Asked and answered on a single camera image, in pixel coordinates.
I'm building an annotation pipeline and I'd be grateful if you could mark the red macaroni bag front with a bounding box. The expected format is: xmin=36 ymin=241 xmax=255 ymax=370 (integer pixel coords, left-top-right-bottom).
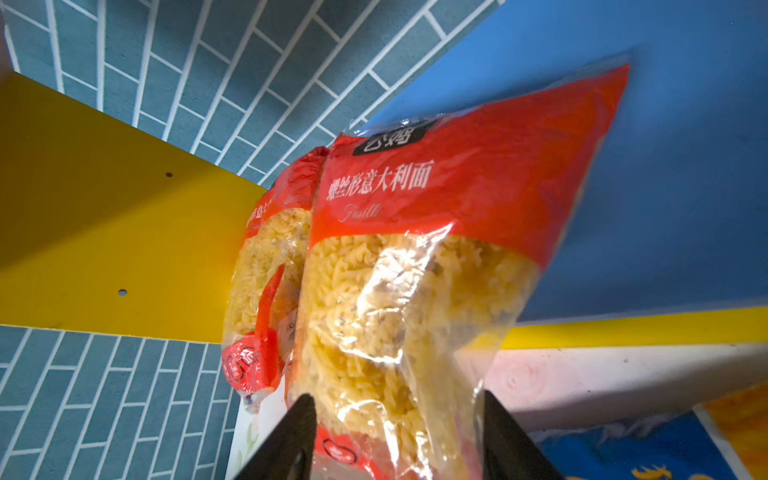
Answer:
xmin=222 ymin=146 xmax=329 ymax=413

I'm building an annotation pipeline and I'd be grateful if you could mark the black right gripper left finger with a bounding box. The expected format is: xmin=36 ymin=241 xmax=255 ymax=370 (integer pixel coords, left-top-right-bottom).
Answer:
xmin=235 ymin=394 xmax=317 ymax=480

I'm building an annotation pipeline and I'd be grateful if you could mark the yellow shelf unit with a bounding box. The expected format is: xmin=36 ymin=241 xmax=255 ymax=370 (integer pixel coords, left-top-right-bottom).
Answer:
xmin=0 ymin=0 xmax=768 ymax=352

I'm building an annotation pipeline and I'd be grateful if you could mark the red macaroni bag back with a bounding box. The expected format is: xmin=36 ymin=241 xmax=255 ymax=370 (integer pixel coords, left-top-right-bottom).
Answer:
xmin=286 ymin=64 xmax=630 ymax=479

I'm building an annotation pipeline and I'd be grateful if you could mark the yellow blue pasta bag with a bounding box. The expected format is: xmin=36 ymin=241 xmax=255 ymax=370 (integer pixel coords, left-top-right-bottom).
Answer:
xmin=696 ymin=384 xmax=767 ymax=479

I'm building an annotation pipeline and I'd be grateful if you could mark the blue elbow pasta bag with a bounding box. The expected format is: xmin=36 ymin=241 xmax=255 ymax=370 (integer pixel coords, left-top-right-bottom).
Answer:
xmin=530 ymin=411 xmax=738 ymax=479

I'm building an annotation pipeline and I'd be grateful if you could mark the red macaroni bag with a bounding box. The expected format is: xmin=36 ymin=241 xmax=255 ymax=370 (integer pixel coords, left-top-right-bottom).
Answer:
xmin=286 ymin=64 xmax=630 ymax=479
xmin=222 ymin=146 xmax=329 ymax=413

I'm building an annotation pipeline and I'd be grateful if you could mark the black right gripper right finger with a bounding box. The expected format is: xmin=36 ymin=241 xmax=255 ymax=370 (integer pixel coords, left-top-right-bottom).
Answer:
xmin=482 ymin=390 xmax=564 ymax=480

